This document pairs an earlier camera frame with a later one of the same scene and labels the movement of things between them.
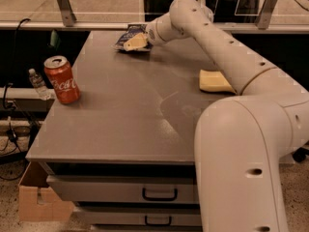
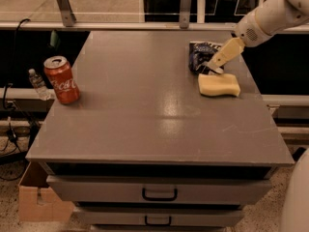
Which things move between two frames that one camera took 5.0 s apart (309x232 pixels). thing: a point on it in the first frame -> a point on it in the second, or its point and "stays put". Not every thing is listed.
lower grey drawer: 141,217 stays put
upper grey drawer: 123,189 stays put
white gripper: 153,35 -> 248,32
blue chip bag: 132,30 -> 200,53
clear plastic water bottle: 38,82 stays put
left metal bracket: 68,16 stays put
